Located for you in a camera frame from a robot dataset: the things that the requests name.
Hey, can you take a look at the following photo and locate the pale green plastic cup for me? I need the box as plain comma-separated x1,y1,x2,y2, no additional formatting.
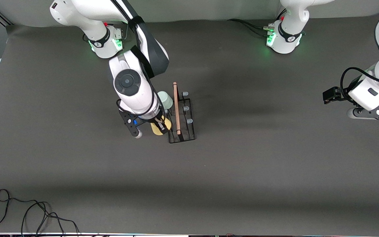
158,91,174,110

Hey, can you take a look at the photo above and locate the black left arm base cable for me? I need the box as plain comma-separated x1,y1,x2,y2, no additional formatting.
227,18,274,37

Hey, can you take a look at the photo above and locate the yellow plastic cup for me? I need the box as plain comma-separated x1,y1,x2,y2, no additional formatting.
151,117,172,136

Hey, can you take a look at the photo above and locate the black wire cup holder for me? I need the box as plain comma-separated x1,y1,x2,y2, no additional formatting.
163,82,196,144

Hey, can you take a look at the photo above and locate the black right arm wrist cable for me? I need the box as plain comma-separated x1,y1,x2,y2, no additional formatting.
111,0,157,118

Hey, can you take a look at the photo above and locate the dark grey table mat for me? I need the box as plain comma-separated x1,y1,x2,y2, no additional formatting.
0,13,379,235

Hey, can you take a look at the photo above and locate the black left arm wrist cable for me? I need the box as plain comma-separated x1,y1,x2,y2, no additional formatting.
340,67,379,99

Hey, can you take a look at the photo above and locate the black arm wrist cable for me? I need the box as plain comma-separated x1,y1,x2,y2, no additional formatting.
111,0,157,118
340,67,379,99

